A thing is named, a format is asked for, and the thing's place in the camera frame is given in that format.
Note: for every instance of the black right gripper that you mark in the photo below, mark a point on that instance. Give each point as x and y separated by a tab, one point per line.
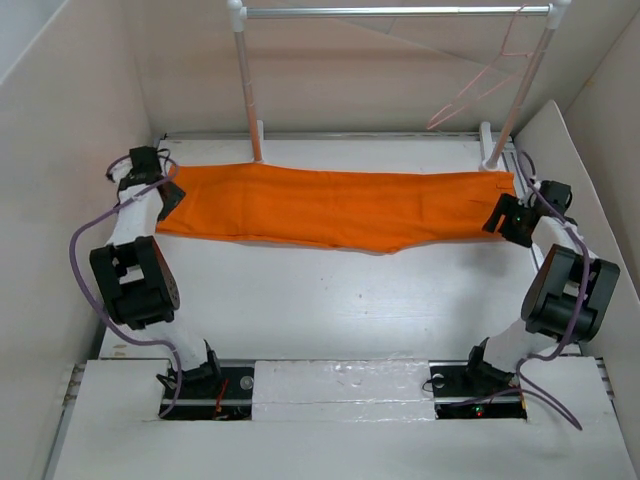
508	204

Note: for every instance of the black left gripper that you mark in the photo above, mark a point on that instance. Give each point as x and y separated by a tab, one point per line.
175	198

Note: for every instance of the orange trousers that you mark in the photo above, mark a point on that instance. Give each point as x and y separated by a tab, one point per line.
375	212

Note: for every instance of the pink wire hanger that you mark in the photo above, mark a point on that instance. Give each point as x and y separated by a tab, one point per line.
480	86

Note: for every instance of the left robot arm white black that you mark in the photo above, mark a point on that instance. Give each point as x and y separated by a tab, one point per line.
134	279

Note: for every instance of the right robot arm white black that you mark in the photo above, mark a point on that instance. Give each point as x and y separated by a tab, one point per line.
569	296

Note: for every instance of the white metal clothes rack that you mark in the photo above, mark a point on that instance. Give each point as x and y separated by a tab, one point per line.
346	72

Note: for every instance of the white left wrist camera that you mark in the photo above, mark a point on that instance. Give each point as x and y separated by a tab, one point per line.
119	174

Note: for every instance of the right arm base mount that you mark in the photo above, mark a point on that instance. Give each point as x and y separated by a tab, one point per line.
461	394

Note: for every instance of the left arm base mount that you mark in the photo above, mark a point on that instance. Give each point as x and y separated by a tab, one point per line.
229	399

